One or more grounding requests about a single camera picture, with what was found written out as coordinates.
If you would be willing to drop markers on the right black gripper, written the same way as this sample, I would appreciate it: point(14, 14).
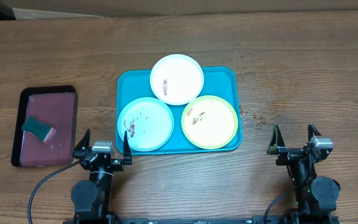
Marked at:
point(276, 147)

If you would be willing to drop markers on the yellow-green dirty plate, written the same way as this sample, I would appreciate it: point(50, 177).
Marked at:
point(209, 122)

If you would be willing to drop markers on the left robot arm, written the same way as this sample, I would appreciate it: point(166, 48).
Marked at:
point(91, 197)

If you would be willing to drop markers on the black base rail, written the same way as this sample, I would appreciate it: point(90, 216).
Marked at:
point(253, 220)

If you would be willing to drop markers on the white plate with red stain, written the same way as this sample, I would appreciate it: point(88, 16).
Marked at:
point(176, 79)

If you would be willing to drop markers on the black tray with maroon liquid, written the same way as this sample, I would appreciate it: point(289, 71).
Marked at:
point(52, 105)

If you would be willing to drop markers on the green and pink sponge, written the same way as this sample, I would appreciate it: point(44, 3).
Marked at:
point(40, 130)

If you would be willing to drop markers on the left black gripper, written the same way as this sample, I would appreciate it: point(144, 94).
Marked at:
point(117, 165)

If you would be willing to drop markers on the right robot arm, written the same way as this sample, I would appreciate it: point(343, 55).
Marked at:
point(315, 195)

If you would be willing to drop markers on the light blue dirty plate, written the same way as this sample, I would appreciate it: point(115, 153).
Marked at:
point(147, 123)

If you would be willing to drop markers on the brown cardboard backdrop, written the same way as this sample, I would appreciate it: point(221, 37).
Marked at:
point(180, 7)

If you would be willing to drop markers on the teal plastic serving tray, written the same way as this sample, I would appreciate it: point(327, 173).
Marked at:
point(134, 84)

